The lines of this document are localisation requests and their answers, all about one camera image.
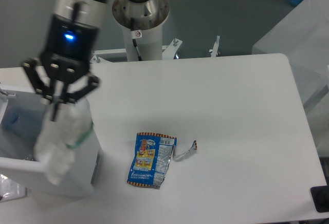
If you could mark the white plastic bag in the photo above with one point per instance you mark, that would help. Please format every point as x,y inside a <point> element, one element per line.
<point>58,140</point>

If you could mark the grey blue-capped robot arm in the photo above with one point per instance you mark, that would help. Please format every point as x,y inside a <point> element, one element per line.
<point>88,12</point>

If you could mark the blue snack wrapper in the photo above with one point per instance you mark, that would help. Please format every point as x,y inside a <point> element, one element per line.
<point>152,157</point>

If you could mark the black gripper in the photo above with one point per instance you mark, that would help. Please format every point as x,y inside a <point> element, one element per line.
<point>65,58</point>

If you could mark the clear plastic sheet under bin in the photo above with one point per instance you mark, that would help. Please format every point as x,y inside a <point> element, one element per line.
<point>11,190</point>

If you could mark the metal table clamp bolt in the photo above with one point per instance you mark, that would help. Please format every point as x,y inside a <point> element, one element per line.
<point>214,52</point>

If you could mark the black device at table edge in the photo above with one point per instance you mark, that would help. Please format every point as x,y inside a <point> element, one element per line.
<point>320,198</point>

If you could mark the white open trash can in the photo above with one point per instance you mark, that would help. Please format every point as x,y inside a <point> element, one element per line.
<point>22,113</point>

